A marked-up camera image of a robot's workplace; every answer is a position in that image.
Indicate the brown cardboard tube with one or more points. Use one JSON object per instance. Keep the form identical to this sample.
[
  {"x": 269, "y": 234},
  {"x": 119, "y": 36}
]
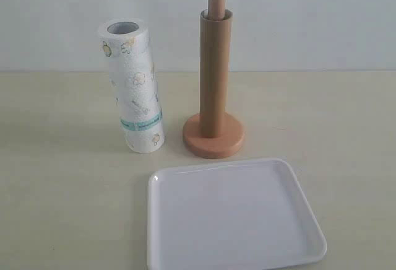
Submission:
[{"x": 215, "y": 38}]

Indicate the printed white paper towel roll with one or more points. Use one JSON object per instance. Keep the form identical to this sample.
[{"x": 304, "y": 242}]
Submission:
[{"x": 127, "y": 48}]

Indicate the wooden paper towel holder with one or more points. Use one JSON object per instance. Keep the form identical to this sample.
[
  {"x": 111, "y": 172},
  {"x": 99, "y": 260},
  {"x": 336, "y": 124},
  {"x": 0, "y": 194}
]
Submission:
[{"x": 231, "y": 139}]

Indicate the white rectangular plastic tray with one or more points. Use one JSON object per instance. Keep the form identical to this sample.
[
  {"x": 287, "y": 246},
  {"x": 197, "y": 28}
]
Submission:
[{"x": 247, "y": 214}]

